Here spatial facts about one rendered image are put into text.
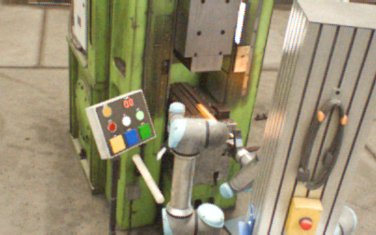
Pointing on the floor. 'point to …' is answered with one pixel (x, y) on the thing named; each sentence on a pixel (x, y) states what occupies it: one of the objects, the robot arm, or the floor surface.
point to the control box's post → (114, 193)
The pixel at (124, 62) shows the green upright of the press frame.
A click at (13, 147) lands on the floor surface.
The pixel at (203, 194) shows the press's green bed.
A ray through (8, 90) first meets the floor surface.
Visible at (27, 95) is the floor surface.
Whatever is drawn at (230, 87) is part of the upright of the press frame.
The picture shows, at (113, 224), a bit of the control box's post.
